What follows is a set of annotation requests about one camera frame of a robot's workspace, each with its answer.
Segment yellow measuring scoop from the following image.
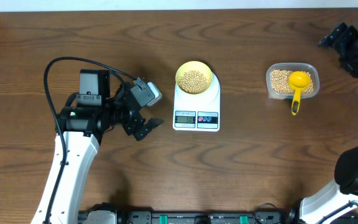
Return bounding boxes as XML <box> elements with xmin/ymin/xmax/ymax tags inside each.
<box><xmin>288</xmin><ymin>71</ymin><xmax>311</xmax><ymax>115</ymax></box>

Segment pale yellow bowl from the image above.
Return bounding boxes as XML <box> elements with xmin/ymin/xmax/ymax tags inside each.
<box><xmin>175</xmin><ymin>61</ymin><xmax>213</xmax><ymax>89</ymax></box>

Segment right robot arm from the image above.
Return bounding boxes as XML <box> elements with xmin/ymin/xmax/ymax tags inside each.
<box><xmin>287</xmin><ymin>22</ymin><xmax>358</xmax><ymax>223</ymax></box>

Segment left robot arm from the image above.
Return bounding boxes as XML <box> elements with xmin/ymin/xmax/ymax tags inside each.
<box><xmin>32</xmin><ymin>69</ymin><xmax>163</xmax><ymax>223</ymax></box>

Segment white digital kitchen scale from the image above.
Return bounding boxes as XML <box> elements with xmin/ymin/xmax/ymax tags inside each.
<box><xmin>172</xmin><ymin>73</ymin><xmax>221</xmax><ymax>132</ymax></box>

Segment soybeans in bowl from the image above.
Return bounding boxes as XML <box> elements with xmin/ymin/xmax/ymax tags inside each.
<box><xmin>178</xmin><ymin>70</ymin><xmax>210</xmax><ymax>95</ymax></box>

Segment clear plastic container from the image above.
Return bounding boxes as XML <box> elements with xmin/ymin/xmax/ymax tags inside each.
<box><xmin>266</xmin><ymin>63</ymin><xmax>319</xmax><ymax>100</ymax></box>

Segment soybeans in container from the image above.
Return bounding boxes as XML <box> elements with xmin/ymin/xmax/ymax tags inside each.
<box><xmin>270</xmin><ymin>69</ymin><xmax>314</xmax><ymax>94</ymax></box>

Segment left black cable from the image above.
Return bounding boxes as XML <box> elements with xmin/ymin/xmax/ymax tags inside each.
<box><xmin>43</xmin><ymin>57</ymin><xmax>138</xmax><ymax>224</ymax></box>

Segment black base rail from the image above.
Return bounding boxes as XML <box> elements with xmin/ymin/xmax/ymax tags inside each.
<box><xmin>77</xmin><ymin>203</ymin><xmax>288</xmax><ymax>224</ymax></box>

